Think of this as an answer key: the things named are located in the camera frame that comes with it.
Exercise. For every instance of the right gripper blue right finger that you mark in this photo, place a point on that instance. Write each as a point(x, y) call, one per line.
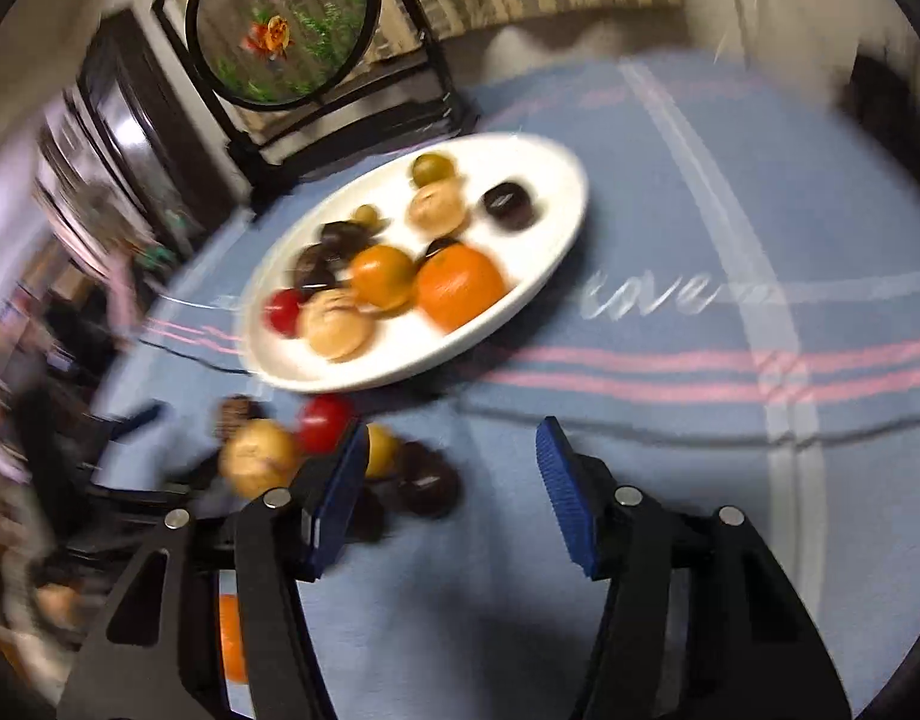
point(752, 649)

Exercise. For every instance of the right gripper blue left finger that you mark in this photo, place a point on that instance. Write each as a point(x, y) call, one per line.
point(154, 650)

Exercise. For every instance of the orange mandarin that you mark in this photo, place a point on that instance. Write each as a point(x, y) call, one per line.
point(231, 643)
point(457, 283)

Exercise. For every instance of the red cherry tomato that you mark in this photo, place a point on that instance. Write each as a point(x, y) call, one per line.
point(323, 422)
point(282, 311)

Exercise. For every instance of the small yellow longan fruit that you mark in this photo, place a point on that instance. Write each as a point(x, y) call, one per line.
point(384, 450)

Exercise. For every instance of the dark plum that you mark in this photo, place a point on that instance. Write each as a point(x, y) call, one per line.
point(509, 205)
point(428, 486)
point(342, 240)

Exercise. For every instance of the smooth orange round fruit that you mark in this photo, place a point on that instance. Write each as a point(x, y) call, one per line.
point(382, 277)

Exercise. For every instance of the small olive longan fruit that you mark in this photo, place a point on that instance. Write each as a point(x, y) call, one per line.
point(366, 216)

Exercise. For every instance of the tan smooth round fruit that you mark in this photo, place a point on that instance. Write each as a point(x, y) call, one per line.
point(438, 209)

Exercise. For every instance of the yellow green round fruit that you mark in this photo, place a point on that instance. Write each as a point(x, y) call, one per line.
point(432, 167)

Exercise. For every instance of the blue checked tablecloth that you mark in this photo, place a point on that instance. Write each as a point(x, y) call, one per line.
point(738, 324)

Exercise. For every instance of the dark wooden cabinet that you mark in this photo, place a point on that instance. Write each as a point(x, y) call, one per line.
point(152, 142)

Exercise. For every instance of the white round plate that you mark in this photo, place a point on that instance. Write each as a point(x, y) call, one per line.
point(405, 342)

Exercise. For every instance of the black framed embroidery screen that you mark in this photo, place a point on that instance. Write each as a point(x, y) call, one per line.
point(302, 87)

